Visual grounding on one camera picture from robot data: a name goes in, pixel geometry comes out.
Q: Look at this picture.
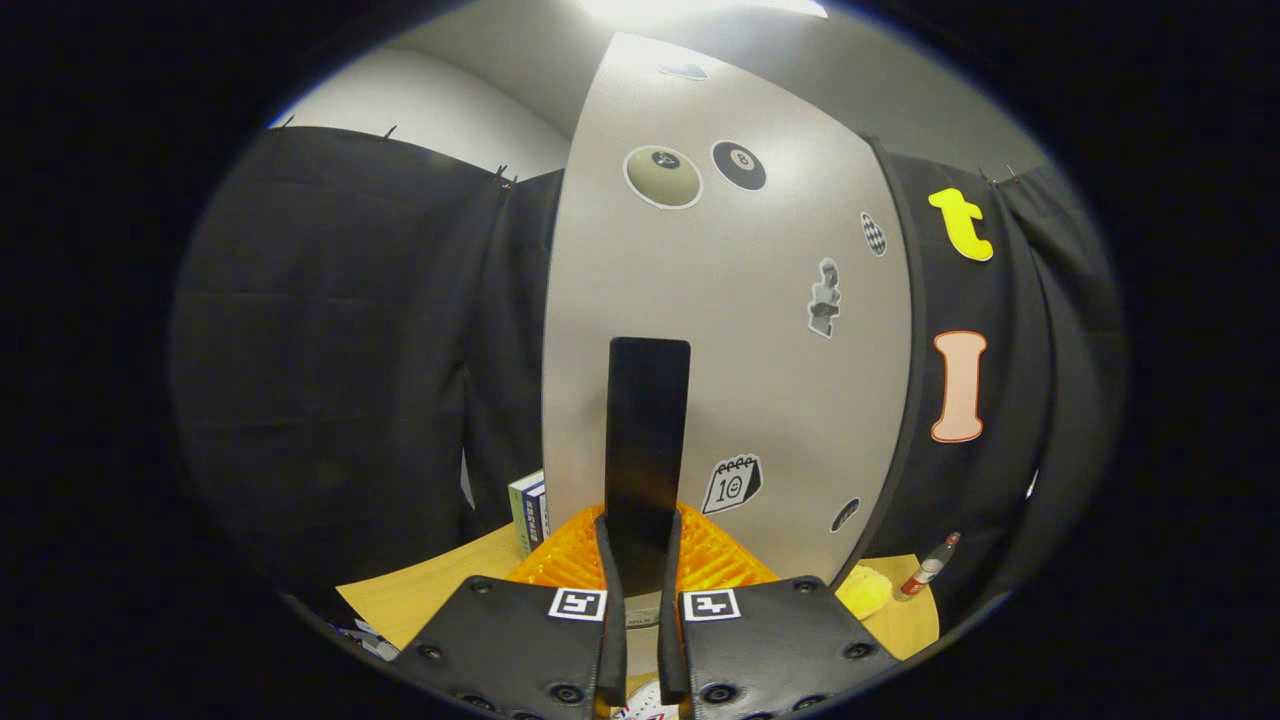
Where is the black backdrop cloth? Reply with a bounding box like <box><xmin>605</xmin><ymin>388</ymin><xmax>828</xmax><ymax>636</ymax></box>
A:
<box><xmin>170</xmin><ymin>125</ymin><xmax>1126</xmax><ymax>641</ymax></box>

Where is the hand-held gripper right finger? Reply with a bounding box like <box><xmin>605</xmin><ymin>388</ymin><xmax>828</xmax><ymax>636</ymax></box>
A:
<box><xmin>657</xmin><ymin>505</ymin><xmax>901</xmax><ymax>720</ymax></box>

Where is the large ceiling light panel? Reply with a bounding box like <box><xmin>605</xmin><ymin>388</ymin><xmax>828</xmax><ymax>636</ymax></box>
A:
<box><xmin>580</xmin><ymin>0</ymin><xmax>829</xmax><ymax>26</ymax></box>

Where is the black door handle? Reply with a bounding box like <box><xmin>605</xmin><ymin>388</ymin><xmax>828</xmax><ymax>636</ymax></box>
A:
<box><xmin>604</xmin><ymin>337</ymin><xmax>692</xmax><ymax>598</ymax></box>

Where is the blue spine book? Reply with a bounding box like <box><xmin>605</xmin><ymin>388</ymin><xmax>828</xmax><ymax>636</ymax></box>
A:
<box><xmin>522</xmin><ymin>478</ymin><xmax>550</xmax><ymax>547</ymax></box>

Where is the yellow plush toy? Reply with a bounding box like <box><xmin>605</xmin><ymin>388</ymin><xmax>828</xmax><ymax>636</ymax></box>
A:
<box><xmin>835</xmin><ymin>565</ymin><xmax>894</xmax><ymax>621</ymax></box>

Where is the dark grey shoe cabinet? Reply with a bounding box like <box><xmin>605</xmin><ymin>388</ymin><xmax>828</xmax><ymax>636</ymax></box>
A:
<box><xmin>835</xmin><ymin>135</ymin><xmax>927</xmax><ymax>591</ymax></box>

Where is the small red cap bottle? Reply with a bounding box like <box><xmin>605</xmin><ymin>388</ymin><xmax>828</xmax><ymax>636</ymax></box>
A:
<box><xmin>897</xmin><ymin>532</ymin><xmax>963</xmax><ymax>603</ymax></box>

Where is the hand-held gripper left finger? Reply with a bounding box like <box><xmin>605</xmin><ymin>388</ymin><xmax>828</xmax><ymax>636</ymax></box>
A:
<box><xmin>395</xmin><ymin>503</ymin><xmax>629</xmax><ymax>720</ymax></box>

